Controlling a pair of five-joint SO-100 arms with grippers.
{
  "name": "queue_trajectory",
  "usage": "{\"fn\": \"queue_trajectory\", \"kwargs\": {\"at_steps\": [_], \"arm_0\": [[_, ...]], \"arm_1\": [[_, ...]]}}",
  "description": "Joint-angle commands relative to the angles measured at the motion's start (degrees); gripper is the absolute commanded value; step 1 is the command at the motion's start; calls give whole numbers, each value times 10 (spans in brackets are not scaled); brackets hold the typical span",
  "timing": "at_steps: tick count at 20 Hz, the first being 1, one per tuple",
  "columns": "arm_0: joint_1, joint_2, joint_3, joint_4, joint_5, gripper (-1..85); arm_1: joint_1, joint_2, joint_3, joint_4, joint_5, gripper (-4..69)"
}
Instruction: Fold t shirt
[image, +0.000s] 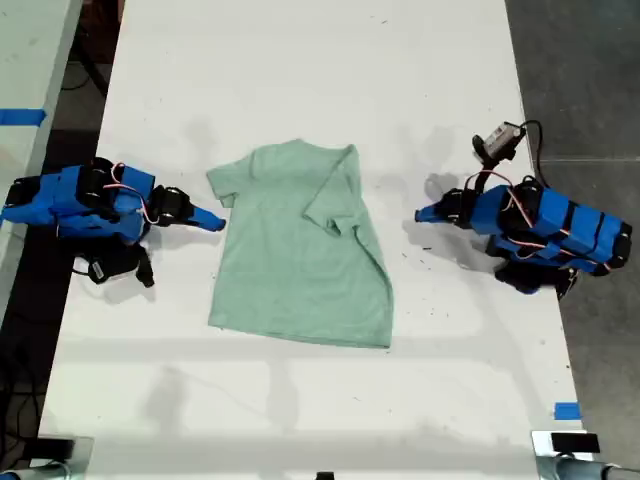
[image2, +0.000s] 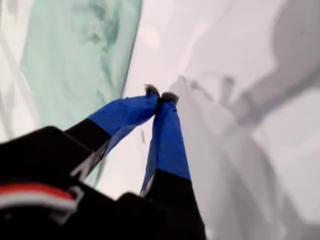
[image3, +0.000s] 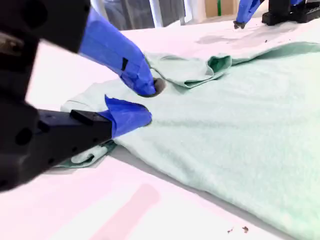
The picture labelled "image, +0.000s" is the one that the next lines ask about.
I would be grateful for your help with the black camera box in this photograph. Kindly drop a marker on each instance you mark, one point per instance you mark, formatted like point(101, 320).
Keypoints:
point(107, 267)

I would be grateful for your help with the grey camera box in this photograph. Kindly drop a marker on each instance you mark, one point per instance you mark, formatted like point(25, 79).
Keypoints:
point(501, 137)

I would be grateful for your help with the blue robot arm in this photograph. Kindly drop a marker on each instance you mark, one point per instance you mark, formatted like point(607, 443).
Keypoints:
point(575, 220)
point(70, 205)

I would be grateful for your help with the grey side table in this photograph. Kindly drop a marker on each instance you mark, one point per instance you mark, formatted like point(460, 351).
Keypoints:
point(30, 60)

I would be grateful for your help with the grey metal pipe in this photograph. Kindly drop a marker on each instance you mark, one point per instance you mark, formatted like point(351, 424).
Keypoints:
point(590, 471)

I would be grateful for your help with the short blue tape strip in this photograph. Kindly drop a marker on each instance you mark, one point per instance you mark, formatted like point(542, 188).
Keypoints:
point(567, 411)

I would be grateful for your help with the long blue tape strip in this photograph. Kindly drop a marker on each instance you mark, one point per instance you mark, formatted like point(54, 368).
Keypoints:
point(22, 116)

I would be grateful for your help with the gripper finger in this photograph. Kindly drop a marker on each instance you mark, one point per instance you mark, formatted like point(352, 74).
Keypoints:
point(432, 212)
point(207, 217)

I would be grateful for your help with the black camera stalk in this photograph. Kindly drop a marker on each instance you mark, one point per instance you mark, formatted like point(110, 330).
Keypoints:
point(484, 172)
point(144, 267)

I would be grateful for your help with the metal table bracket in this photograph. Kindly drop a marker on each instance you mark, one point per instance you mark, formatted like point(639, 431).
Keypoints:
point(82, 455)
point(542, 450)

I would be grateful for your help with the small black box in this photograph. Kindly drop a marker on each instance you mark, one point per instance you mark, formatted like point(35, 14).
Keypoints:
point(57, 447)
point(575, 443)

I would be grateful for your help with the pale green T-shirt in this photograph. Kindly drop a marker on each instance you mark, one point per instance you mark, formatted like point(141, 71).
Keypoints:
point(295, 250)

